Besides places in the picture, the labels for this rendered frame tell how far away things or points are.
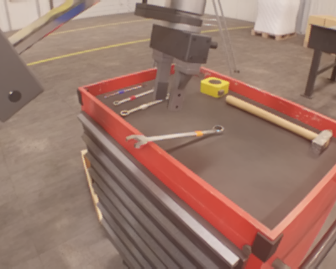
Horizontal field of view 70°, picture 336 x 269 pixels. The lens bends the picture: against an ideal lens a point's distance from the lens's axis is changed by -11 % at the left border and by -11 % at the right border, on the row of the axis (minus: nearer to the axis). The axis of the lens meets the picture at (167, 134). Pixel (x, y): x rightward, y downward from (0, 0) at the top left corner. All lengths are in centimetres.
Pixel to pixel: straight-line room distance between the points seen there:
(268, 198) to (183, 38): 33
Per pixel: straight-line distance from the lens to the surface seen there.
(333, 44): 344
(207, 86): 88
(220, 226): 48
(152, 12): 45
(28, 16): 1051
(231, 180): 54
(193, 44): 46
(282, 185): 56
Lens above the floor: 126
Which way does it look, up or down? 32 degrees down
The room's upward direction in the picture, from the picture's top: straight up
